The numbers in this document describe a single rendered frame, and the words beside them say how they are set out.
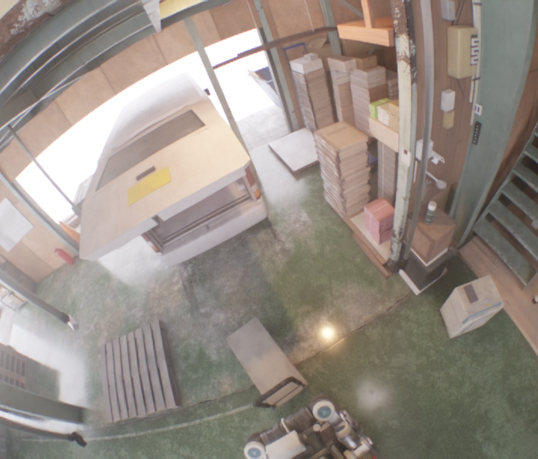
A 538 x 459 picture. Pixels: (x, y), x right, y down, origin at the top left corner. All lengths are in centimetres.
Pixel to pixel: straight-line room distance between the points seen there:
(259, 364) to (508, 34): 326
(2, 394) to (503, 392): 515
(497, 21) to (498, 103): 62
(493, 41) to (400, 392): 285
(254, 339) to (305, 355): 52
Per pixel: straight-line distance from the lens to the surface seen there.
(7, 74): 146
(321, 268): 295
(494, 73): 222
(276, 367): 245
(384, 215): 276
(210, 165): 159
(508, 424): 301
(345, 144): 260
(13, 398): 382
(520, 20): 208
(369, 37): 160
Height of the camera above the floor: 253
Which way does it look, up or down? 47 degrees down
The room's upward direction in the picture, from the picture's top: 25 degrees counter-clockwise
